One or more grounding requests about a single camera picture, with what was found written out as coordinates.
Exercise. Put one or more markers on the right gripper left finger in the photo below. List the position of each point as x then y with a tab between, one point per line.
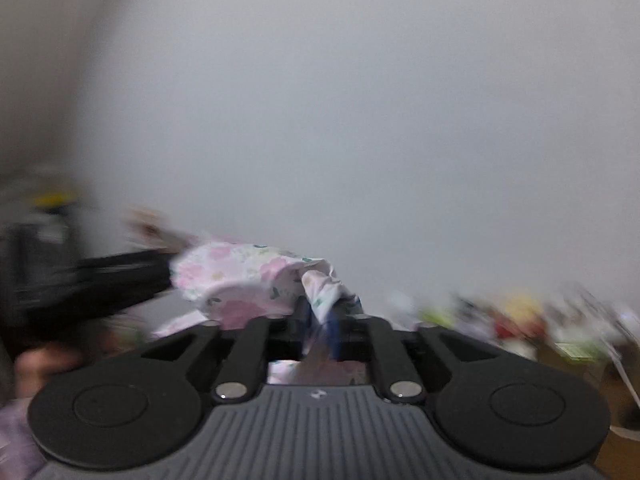
300	325

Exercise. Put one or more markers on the pink floral garment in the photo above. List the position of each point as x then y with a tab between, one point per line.
232	283

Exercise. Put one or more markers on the person's left hand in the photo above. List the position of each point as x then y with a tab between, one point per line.
34	368

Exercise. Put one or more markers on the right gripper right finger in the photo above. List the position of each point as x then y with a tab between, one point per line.
339	315

